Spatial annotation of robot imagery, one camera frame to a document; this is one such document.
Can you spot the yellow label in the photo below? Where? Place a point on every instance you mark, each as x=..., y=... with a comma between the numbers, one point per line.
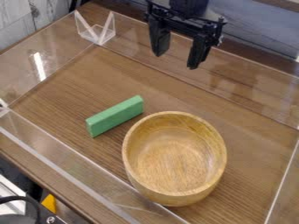
x=49, y=203

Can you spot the clear acrylic corner bracket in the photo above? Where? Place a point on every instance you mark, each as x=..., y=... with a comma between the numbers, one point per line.
x=98, y=34

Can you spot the black device with screw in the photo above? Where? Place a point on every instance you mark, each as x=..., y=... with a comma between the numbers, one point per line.
x=47, y=216

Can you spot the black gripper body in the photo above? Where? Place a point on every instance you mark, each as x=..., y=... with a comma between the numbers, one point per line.
x=187, y=16

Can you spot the green rectangular block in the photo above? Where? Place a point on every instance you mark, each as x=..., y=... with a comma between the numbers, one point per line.
x=107, y=119

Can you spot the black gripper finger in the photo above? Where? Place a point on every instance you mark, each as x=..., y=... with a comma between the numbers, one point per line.
x=159, y=36
x=200, y=48

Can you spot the brown wooden bowl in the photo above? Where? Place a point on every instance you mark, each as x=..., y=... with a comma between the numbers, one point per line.
x=175, y=158

